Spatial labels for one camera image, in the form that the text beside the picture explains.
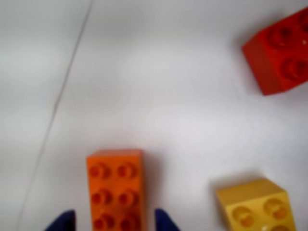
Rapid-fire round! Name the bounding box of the yellow 2x2 block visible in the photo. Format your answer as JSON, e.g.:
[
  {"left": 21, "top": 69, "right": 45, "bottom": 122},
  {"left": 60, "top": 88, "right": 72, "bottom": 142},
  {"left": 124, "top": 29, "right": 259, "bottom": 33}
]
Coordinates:
[{"left": 216, "top": 178, "right": 297, "bottom": 231}]

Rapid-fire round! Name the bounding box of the white foam board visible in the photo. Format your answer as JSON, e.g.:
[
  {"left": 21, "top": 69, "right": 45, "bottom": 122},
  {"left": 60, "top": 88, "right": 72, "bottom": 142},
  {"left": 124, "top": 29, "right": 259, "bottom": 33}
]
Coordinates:
[
  {"left": 16, "top": 0, "right": 308, "bottom": 231},
  {"left": 0, "top": 0, "right": 92, "bottom": 231}
]

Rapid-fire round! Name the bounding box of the red 2x2 block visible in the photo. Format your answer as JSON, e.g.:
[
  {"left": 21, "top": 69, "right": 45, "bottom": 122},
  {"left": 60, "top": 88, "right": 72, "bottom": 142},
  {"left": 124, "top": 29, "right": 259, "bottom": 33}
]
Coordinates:
[{"left": 242, "top": 7, "right": 308, "bottom": 96}]

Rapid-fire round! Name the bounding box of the orange 2x4 block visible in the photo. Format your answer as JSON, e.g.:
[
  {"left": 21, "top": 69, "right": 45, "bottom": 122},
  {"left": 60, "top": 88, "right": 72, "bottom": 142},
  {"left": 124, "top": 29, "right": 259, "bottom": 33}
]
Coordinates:
[{"left": 86, "top": 149, "right": 145, "bottom": 231}]

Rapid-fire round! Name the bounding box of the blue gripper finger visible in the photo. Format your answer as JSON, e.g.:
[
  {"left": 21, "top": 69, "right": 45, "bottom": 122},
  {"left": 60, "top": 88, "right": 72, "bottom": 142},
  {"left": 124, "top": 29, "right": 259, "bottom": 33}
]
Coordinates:
[
  {"left": 154, "top": 208, "right": 181, "bottom": 231},
  {"left": 44, "top": 209, "right": 76, "bottom": 231}
]

